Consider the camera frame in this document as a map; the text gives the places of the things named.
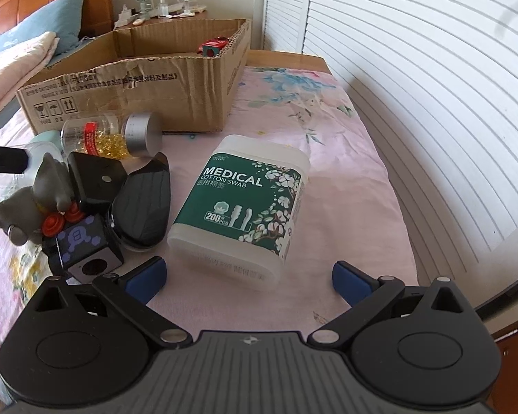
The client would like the brown cardboard box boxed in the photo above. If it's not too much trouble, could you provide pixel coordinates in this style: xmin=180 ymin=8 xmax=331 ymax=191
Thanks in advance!
xmin=16 ymin=18 xmax=253 ymax=135

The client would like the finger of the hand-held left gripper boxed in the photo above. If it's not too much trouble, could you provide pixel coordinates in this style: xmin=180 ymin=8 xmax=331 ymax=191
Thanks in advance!
xmin=0 ymin=141 xmax=27 ymax=176

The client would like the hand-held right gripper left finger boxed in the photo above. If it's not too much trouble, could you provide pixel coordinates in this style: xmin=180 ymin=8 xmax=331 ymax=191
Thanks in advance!
xmin=35 ymin=256 xmax=190 ymax=350

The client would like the white green cotton swab box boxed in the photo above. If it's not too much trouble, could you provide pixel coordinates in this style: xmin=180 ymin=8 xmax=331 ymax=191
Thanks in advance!
xmin=167 ymin=135 xmax=310 ymax=292

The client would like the clear capsule bottle silver cap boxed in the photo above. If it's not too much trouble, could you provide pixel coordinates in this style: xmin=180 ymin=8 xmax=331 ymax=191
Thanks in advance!
xmin=60 ymin=111 xmax=163 ymax=157

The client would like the black cube purple print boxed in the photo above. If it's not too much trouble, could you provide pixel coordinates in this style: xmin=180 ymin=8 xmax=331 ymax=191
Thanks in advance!
xmin=47 ymin=216 xmax=125 ymax=285

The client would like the white louvered closet door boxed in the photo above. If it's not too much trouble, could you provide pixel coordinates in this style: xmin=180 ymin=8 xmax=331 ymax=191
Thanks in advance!
xmin=304 ymin=0 xmax=518 ymax=307
xmin=262 ymin=0 xmax=315 ymax=55

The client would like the blue pillow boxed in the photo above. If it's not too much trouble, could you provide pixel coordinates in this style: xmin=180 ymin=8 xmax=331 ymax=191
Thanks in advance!
xmin=0 ymin=0 xmax=87 ymax=57

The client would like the floral pink bedsheet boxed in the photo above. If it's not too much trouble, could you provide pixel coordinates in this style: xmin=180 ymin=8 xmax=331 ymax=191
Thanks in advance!
xmin=0 ymin=67 xmax=420 ymax=395

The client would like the red toy car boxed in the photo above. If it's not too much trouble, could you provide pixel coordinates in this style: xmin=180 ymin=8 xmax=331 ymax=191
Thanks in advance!
xmin=200 ymin=37 xmax=230 ymax=58

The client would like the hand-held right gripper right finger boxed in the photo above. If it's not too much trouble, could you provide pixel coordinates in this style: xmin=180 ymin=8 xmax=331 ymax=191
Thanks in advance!
xmin=307 ymin=260 xmax=476 ymax=349

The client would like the pink quilt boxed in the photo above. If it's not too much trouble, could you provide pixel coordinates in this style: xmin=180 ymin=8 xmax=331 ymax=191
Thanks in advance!
xmin=0 ymin=31 xmax=60 ymax=124

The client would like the red orange toy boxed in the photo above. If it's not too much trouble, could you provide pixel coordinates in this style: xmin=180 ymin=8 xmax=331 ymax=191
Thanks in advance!
xmin=41 ymin=205 xmax=85 ymax=238

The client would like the grey elephant toy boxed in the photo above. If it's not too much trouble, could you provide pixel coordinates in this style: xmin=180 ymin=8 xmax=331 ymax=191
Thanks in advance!
xmin=0 ymin=153 xmax=76 ymax=246

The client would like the black power bank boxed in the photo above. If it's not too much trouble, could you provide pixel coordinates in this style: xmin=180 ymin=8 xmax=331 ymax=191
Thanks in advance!
xmin=67 ymin=152 xmax=128 ymax=217

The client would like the black computer mouse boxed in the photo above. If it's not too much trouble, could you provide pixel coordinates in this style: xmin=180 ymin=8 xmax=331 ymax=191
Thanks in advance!
xmin=107 ymin=153 xmax=172 ymax=251

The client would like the pale green toy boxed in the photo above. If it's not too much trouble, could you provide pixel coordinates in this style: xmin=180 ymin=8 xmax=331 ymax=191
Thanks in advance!
xmin=23 ymin=131 xmax=67 ymax=177

